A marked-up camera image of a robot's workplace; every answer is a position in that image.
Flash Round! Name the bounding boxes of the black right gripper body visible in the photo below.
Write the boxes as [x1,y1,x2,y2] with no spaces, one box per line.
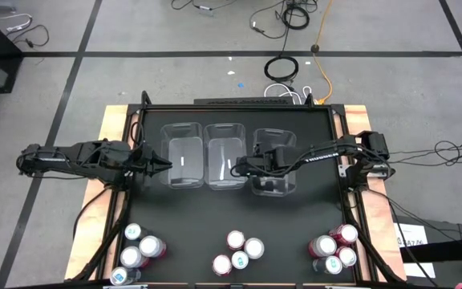
[250,144,296,177]

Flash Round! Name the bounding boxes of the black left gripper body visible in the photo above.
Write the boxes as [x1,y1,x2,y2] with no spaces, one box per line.
[131,140,156,180]

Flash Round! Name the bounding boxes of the clear plastic bin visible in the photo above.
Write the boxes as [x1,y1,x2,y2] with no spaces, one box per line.
[202,123,249,191]
[160,122,206,189]
[250,128,298,197]

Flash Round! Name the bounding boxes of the silver blue Red Bull can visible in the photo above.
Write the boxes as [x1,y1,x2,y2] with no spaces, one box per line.
[311,255,344,276]
[124,222,148,242]
[230,250,250,271]
[109,266,142,287]

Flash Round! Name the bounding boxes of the red Coca-Cola can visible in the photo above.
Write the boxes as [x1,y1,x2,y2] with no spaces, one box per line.
[334,246,359,269]
[225,230,247,251]
[327,223,359,246]
[211,254,233,277]

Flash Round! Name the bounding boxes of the white printed paper sheet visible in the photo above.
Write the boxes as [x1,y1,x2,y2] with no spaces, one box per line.
[393,222,429,248]

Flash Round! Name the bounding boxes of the black bar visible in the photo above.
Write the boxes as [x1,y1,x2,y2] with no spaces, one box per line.
[399,235,462,264]

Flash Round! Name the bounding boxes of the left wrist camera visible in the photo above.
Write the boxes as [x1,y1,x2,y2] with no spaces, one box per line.
[128,150,148,172]

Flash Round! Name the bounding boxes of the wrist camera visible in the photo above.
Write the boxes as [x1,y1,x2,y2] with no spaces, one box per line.
[261,144,286,161]
[128,150,148,172]

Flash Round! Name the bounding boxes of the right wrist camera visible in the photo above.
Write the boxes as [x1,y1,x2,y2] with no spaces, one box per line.
[261,144,286,161]

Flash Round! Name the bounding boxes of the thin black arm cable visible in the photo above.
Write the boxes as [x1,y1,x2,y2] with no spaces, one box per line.
[71,186,110,244]

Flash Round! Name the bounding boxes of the white floor cable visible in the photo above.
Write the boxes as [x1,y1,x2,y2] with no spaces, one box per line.
[262,83,301,100]
[0,13,34,33]

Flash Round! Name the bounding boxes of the black sleeved cable bundle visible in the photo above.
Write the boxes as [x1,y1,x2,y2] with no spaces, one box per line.
[68,188,132,282]
[345,200,407,284]

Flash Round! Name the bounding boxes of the black coiled floor cable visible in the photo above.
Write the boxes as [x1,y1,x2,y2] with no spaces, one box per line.
[263,55,299,83]
[281,3,310,31]

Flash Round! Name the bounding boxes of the orange extension cable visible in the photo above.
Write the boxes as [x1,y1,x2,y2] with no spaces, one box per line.
[312,0,334,105]

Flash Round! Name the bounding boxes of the grey white edge bracket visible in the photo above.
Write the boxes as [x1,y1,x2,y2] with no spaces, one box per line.
[102,283,148,289]

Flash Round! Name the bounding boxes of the thin black floor cable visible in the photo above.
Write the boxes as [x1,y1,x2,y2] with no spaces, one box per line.
[5,24,51,48]
[249,0,292,40]

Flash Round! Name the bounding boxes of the black cable grey adapter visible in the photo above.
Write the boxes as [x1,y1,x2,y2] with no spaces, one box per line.
[169,0,240,12]

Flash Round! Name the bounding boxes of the tangled black cables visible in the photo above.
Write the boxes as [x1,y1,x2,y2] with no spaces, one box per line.
[387,139,462,168]

